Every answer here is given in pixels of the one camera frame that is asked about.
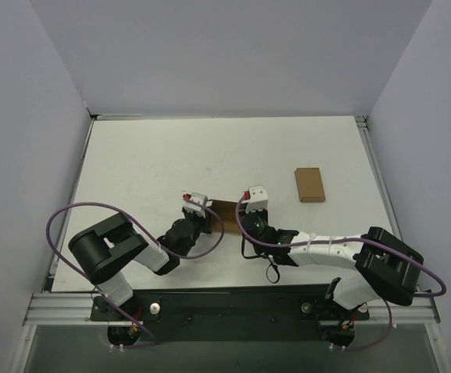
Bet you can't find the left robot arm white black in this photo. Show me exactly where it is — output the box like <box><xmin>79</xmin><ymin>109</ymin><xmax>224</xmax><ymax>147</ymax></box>
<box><xmin>68</xmin><ymin>207</ymin><xmax>211</xmax><ymax>320</ymax></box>

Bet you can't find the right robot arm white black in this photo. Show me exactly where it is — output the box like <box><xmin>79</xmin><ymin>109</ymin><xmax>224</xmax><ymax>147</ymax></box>
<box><xmin>236</xmin><ymin>211</ymin><xmax>424</xmax><ymax>310</ymax></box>

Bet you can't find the small folded cardboard box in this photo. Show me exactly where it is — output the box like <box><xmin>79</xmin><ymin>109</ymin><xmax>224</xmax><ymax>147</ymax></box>
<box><xmin>294</xmin><ymin>168</ymin><xmax>325</xmax><ymax>203</ymax></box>

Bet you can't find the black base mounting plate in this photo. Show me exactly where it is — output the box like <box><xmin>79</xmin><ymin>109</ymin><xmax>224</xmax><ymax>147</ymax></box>
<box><xmin>90</xmin><ymin>284</ymin><xmax>369</xmax><ymax>345</ymax></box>

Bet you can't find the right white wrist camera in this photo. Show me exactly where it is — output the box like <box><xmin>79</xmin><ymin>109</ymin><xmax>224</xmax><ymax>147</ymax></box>
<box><xmin>242</xmin><ymin>185</ymin><xmax>269</xmax><ymax>213</ymax></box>

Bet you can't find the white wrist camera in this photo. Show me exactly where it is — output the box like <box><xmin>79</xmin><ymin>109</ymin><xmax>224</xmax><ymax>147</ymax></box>
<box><xmin>242</xmin><ymin>185</ymin><xmax>269</xmax><ymax>213</ymax></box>
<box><xmin>182</xmin><ymin>193</ymin><xmax>208</xmax><ymax>214</ymax></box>

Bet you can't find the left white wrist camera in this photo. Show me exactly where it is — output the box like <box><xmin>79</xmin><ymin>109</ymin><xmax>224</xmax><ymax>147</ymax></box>
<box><xmin>182</xmin><ymin>193</ymin><xmax>208</xmax><ymax>214</ymax></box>

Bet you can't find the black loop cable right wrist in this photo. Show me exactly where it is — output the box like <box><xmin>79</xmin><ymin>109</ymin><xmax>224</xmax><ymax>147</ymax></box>
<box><xmin>241</xmin><ymin>236</ymin><xmax>283</xmax><ymax>284</ymax></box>

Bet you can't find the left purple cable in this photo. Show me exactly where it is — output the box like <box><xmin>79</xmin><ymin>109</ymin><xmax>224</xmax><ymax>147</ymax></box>
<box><xmin>45</xmin><ymin>201</ymin><xmax>226</xmax><ymax>349</ymax></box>

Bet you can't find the aluminium frame rail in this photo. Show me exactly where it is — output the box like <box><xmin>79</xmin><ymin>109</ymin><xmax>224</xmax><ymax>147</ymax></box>
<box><xmin>355</xmin><ymin>116</ymin><xmax>402</xmax><ymax>239</ymax></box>

